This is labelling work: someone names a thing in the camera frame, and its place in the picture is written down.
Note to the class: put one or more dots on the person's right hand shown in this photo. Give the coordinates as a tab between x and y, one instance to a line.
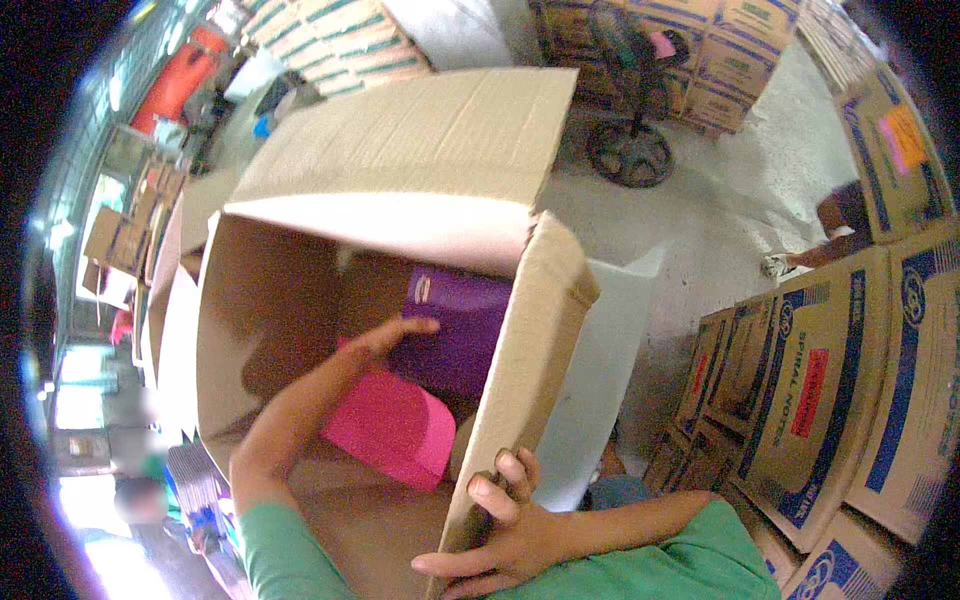
525	540

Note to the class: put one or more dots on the person's left hand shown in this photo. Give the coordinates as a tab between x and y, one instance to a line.
375	346

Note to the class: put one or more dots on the person's left fingers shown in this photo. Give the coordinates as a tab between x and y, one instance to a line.
409	328

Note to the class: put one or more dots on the large cardboard box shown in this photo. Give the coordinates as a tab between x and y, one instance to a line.
420	142

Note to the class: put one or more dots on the purple notebook pack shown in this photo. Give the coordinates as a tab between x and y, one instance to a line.
465	330

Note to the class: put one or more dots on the pink notebook pack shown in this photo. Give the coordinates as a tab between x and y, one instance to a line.
394	427

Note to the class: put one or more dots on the stack of flat cardboard sheets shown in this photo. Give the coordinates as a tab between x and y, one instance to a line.
196	487

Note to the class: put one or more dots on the person's legs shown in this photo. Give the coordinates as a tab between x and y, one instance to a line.
619	491

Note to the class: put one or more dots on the heap of opened cardboard boxes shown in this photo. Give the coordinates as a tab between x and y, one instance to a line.
131	232

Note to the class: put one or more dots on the stack of green striped cartons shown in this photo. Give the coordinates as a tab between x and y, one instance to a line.
337	41

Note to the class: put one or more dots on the person's body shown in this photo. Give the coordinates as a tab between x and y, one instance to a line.
675	562

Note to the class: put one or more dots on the pile of brown cartons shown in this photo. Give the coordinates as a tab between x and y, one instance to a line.
720	52

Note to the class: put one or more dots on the stack of blue printed cartons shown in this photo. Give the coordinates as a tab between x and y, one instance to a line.
817	420

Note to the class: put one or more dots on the carton with orange label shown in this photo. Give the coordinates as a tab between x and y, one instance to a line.
896	150

